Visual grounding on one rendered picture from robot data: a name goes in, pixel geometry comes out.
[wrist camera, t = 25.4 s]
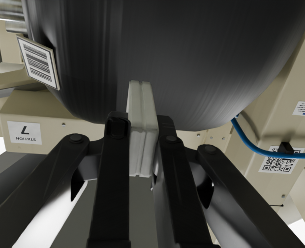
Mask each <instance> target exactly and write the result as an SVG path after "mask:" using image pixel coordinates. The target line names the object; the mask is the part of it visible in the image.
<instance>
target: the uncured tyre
mask: <svg viewBox="0 0 305 248"><path fill-rule="evenodd" d="M21 2H22V8H23V13H24V18H25V23H26V28H27V32H28V37H29V39H30V40H32V41H35V42H37V43H39V44H41V45H44V46H46V47H48V48H51V49H53V54H54V59H55V64H56V70H57V75H58V80H59V86H60V90H57V89H54V88H52V87H50V86H48V85H46V84H45V86H46V87H47V89H48V90H49V91H50V92H51V93H52V94H53V95H54V96H55V97H56V98H57V100H58V101H59V102H60V103H61V104H62V105H63V106H64V107H65V108H66V109H67V110H68V111H69V112H70V113H71V114H72V115H73V116H74V117H77V118H80V119H83V120H85V121H88V122H90V123H93V124H105V120H106V119H107V118H108V114H109V113H110V112H111V111H118V112H126V108H127V98H128V89H129V82H131V80H135V81H139V83H142V81H144V82H150V84H151V86H152V93H153V99H154V104H155V110H156V114H157V115H164V116H169V117H170V118H171V119H172V120H173V122H174V126H175V129H176V130H181V131H193V132H197V131H202V130H207V129H212V128H217V127H220V126H222V125H224V124H226V123H228V122H229V121H230V120H232V119H233V118H234V117H235V116H236V115H237V114H238V113H240V112H241V111H242V110H243V109H244V108H246V107H247V106H248V105H249V104H250V103H252V102H253V101H254V100H255V99H256V98H257V97H259V96H260V95H261V94H262V93H263V92H264V91H265V90H266V88H267V87H268V86H269V85H270V84H271V83H272V81H273V80H274V79H275V78H276V76H277V75H278V74H279V73H280V71H281V70H282V68H283V67H284V65H285V64H286V62H287V61H288V59H289V58H290V56H291V54H292V53H293V51H294V49H295V48H296V46H297V44H298V43H299V41H300V39H301V37H302V35H303V33H304V31H305V0H21Z"/></svg>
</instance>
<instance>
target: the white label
mask: <svg viewBox="0 0 305 248"><path fill-rule="evenodd" d="M15 36H16V39H17V42H18V45H19V48H20V52H21V55H22V58H23V61H24V65H25V68H26V71H27V74H28V76H29V77H30V78H32V79H35V80H37V81H39V82H41V83H43V84H46V85H48V86H50V87H52V88H54V89H57V90H60V86H59V80H58V75H57V70H56V64H55V59H54V54H53V49H51V48H48V47H46V46H44V45H41V44H39V43H37V42H35V41H32V40H30V39H28V38H25V37H23V36H21V35H19V34H16V35H15Z"/></svg>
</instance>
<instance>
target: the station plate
mask: <svg viewBox="0 0 305 248"><path fill-rule="evenodd" d="M7 124H8V129H9V135H10V140H11V143H25V144H39V145H42V141H41V132H40V124H38V123H26V122H13V121H7Z"/></svg>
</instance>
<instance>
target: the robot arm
mask: <svg viewBox="0 0 305 248"><path fill-rule="evenodd" d="M152 171H153V175H152ZM136 175H139V176H140V177H148V178H149V177H150V176H152V182H151V188H150V190H151V191H152V189H153V199H154V210H155V220H156V231H157V241H158V248H221V247H222V248H305V245H304V243H303V242H302V241H301V240H300V239H299V238H298V237H297V235H296V234H295V233H294V232H293V231H292V230H291V229H290V228H289V226H288V225H287V224H286V223H285V222H284V221H283V220H282V219H281V217H280V216H279V215H278V214H277V213H276V212H275V211H274V209H273V208H272V207H271V206H270V205H269V204H268V203H267V202H266V200H265V199H264V198H263V197H262V196H261V195H260V194H259V193H258V191H257V190H256V189H255V188H254V187H253V186H252V185H251V183H250V182H249V181H248V180H247V179H246V178H245V177H244V176H243V174H242V173H241V172H240V171H239V170H238V169H237V168H236V167H235V165H234V164H233V163H232V162H231V161H230V160H229V159H228V157H227V156H226V155H225V154H224V153H223V152H222V151H221V150H220V149H219V148H217V147H215V146H214V145H210V144H202V145H199V146H198V148H197V150H194V149H190V148H188V147H185V146H184V144H183V141H182V139H181V138H179V137H178V136H177V133H176V129H175V126H174V122H173V120H172V119H171V118H170V117H169V116H164V115H157V114H156V110H155V104H154V99H153V91H152V86H151V84H150V82H144V81H142V83H139V81H135V80H131V82H129V89H128V98H127V108H126V112H118V111H111V112H110V113H109V114H108V118H107V119H106V120H105V129H104V137H103V138H101V139H99V140H95V141H90V140H89V138H88V137H87V136H85V135H83V134H78V133H73V134H69V135H66V136H65V137H63V138H62V139H61V140H60V141H59V142H58V143H57V145H56V146H55V147H54V148H53V149H52V150H51V151H50V152H49V153H48V154H47V155H46V156H45V158H44V159H43V160H42V161H41V162H40V163H39V164H38V165H37V166H36V167H35V168H34V169H33V170H32V172H31V173H30V174H29V175H28V176H27V177H26V178H25V179H24V180H23V181H22V182H21V183H20V185H19V186H18V187H17V188H16V189H15V190H14V191H13V192H12V193H11V194H10V195H9V196H8V198H7V199H6V200H5V201H4V202H3V203H2V204H1V205H0V248H50V246H51V244H52V243H53V241H54V239H55V238H56V236H57V234H58V233H59V231H60V229H61V228H62V226H63V224H64V223H65V221H66V219H67V218H68V216H69V214H70V213H71V211H72V209H73V208H74V206H75V204H76V203H77V201H78V199H79V198H80V196H81V194H82V193H83V191H84V189H85V187H86V186H87V183H88V181H89V180H96V179H97V183H96V190H95V197H94V203H93V210H92V216H91V225H90V231H89V237H88V239H87V243H86V248H131V241H130V240H129V176H134V177H135V176H136ZM207 224H208V225H209V227H210V229H211V230H212V232H213V234H214V235H215V237H216V239H217V240H218V242H219V244H220V245H221V246H220V245H217V244H213V242H212V239H211V236H210V232H209V229H208V225H207Z"/></svg>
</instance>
